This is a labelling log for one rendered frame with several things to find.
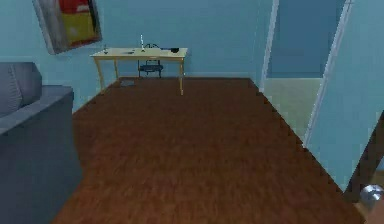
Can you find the pale wooden table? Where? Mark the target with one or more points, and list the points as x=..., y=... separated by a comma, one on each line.
x=140, y=54

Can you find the black chair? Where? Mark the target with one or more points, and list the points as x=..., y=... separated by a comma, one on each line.
x=150, y=68

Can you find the brown wooden door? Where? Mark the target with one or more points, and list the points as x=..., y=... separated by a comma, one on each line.
x=366, y=163

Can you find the silver round door knob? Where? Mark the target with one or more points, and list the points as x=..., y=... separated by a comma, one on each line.
x=371, y=195

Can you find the grey flat object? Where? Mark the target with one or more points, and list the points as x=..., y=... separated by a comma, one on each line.
x=127, y=82

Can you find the red yellow framed picture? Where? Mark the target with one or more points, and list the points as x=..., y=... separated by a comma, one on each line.
x=71, y=23

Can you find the small black bowl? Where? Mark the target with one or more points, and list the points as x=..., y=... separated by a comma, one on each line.
x=174, y=50

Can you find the small glass cup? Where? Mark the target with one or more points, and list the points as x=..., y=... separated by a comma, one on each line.
x=105, y=50

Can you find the grey sofa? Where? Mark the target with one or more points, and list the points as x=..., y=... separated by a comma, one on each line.
x=30, y=140

